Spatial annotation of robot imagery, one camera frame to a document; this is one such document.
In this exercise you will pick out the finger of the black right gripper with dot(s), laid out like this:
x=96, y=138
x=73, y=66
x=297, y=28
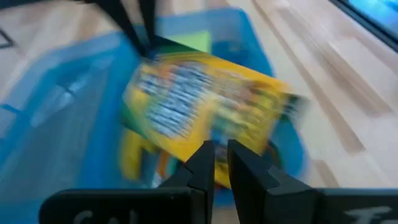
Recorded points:
x=122, y=25
x=148, y=21

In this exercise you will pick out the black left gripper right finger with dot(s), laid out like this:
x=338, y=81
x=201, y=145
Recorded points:
x=280, y=202

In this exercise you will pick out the orange wooden pencil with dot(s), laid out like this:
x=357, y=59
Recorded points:
x=163, y=165

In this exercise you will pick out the yellow green crayon box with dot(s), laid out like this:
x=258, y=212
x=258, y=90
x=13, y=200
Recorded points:
x=211, y=99

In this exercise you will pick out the yellow highlighter pen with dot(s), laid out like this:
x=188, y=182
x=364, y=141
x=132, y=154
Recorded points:
x=132, y=155

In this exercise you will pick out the blue translucent plastic box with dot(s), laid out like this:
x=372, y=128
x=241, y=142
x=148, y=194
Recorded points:
x=62, y=109

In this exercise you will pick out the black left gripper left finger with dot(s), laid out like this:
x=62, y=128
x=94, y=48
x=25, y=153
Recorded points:
x=161, y=205

